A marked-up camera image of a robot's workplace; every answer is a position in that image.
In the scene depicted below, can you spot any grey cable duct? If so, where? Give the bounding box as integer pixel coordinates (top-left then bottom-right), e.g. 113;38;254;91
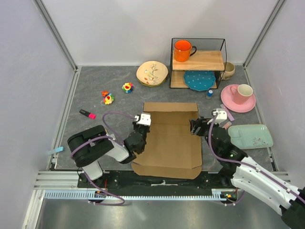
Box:
44;190;227;201

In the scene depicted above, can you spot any blue small bottle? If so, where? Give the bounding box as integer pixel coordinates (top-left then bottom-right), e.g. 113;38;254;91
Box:
206;90;213;99

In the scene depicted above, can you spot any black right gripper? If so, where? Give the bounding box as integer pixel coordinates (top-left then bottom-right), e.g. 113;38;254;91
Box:
189;116;220;155

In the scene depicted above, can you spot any pink saucer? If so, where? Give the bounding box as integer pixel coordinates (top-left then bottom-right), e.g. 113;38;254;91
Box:
221;84;256;113

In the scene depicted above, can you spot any brown cardboard box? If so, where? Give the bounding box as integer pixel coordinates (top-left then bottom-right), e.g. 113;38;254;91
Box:
131;102;202;179

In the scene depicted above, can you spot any pink cup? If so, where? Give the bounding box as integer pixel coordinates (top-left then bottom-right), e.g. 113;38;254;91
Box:
230;84;253;104

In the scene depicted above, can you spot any orange mug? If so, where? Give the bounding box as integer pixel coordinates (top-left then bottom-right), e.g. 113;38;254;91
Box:
174;40;197;62

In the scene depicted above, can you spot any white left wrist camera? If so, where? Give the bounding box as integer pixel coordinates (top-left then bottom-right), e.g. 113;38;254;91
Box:
134;113;151;126

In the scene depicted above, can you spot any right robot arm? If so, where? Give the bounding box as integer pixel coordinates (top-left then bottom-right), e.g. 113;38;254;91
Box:
190;117;305;229

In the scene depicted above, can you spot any blue dotted plate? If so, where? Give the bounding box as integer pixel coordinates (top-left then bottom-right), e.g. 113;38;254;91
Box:
183;71;216;92

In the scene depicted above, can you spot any light blue highlighter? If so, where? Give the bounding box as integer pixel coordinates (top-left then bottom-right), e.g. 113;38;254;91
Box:
48;146;64;155

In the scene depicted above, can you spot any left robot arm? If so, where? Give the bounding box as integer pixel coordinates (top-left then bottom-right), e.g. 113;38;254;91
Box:
67;122;150;187

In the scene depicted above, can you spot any mint green square plate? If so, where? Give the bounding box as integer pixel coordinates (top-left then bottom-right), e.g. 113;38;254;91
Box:
228;124;274;149

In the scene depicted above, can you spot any black wire wooden shelf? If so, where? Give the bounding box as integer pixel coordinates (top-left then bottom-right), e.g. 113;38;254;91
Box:
169;38;227;89

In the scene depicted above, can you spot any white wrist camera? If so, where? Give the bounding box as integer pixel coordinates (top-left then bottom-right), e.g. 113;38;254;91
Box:
212;108;227;124
134;113;151;126

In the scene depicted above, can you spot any yellow flower keychain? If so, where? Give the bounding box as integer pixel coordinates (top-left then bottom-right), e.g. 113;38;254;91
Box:
101;94;115;105

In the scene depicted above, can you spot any small orange toy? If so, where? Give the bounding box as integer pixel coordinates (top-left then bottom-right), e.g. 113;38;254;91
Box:
101;91;109;97

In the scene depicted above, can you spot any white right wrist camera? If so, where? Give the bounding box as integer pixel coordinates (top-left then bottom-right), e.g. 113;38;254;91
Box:
212;108;227;124

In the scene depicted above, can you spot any rainbow flower plush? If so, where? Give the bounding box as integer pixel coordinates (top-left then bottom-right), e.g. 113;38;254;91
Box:
122;83;134;94

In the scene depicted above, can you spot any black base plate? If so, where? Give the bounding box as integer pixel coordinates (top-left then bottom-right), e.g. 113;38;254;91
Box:
93;170;235;189

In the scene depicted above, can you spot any pink black highlighter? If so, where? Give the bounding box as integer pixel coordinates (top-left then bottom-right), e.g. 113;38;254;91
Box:
79;109;96;119

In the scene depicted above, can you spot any beige ceramic cup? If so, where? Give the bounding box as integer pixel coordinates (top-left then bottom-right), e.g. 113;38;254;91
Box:
221;62;235;81

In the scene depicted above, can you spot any peach highlighter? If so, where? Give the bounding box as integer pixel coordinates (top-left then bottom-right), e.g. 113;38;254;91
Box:
222;121;232;129

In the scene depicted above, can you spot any cream bird plate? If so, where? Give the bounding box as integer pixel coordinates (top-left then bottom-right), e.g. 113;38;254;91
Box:
136;61;169;87

